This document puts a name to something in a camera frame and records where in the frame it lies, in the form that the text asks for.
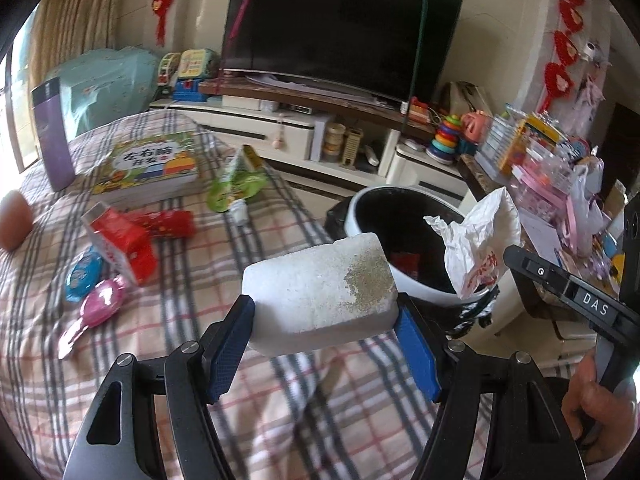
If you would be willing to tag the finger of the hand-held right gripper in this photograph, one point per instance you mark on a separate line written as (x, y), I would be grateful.
(542, 302)
(595, 305)

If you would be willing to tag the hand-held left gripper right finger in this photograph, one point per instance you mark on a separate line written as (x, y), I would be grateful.
(417, 350)

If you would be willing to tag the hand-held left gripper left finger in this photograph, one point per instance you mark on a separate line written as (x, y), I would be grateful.
(230, 350)

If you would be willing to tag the white plastic bag red print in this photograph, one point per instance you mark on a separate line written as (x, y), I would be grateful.
(480, 240)

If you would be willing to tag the white foam block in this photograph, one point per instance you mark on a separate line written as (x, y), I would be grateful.
(315, 290)

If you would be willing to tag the white trash bin black liner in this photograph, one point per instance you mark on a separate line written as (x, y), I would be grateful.
(400, 220)

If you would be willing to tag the pink packet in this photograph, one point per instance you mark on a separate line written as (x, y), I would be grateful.
(100, 300)

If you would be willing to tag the red snack wrapper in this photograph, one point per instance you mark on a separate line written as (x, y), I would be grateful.
(170, 222)

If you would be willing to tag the red carton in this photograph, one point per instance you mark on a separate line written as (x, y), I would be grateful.
(125, 245)

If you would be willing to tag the white-rimmed pink trash bin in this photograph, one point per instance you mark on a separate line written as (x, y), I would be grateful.
(352, 210)

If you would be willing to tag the blue oval packet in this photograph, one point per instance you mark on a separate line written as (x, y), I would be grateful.
(82, 272)

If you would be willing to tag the person's right hand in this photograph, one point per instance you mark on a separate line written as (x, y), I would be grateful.
(582, 400)

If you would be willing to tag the clear plastic bag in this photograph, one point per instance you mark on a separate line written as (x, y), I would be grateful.
(585, 210)

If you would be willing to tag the pink plastic storage boxes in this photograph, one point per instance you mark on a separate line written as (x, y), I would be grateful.
(545, 185)

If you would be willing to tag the small white tube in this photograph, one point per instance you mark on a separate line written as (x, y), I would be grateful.
(239, 211)

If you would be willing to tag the colourful book box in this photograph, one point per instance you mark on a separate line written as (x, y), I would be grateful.
(520, 142)

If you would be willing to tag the green snack wrapper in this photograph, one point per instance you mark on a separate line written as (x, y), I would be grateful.
(235, 187)

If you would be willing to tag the white remote control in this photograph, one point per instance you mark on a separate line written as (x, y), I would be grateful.
(371, 155)

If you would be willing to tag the children's book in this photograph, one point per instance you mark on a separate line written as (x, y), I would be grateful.
(150, 165)

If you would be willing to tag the small white device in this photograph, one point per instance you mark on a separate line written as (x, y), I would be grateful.
(414, 145)

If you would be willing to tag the pink hanging doll clothes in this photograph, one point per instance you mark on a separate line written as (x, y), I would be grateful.
(592, 97)

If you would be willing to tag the wooden abacus toy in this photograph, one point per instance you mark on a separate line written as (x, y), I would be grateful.
(352, 149)

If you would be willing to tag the brown paper bag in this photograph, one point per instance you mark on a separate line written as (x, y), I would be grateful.
(465, 100)

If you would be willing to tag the white television stand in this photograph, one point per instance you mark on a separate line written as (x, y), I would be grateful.
(260, 130)

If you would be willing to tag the red toy telephone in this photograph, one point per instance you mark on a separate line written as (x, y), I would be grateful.
(420, 110)

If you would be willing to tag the red orange fruit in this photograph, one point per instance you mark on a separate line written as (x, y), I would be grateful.
(15, 220)

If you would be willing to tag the blue toy cash register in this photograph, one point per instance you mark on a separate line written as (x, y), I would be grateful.
(189, 91)

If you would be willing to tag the brown marble shelf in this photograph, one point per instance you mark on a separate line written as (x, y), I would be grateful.
(310, 97)

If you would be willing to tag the purple thermos bottle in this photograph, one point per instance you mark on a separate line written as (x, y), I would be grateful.
(52, 140)

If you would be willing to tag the green stick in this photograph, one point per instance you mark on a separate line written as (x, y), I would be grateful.
(420, 50)

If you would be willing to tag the green white toy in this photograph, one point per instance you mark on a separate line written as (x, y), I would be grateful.
(167, 70)

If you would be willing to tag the colourful toy phone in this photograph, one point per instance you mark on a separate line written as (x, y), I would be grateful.
(197, 64)

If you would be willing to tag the teal cloth cover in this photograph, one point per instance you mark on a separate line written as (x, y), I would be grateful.
(110, 80)

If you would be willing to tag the black television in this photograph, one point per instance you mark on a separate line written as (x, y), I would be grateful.
(340, 30)

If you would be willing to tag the pink stick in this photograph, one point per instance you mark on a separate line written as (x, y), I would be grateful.
(242, 15)

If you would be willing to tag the beige curtain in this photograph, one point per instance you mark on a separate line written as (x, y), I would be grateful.
(75, 20)

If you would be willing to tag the white security camera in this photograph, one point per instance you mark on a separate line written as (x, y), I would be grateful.
(594, 51)

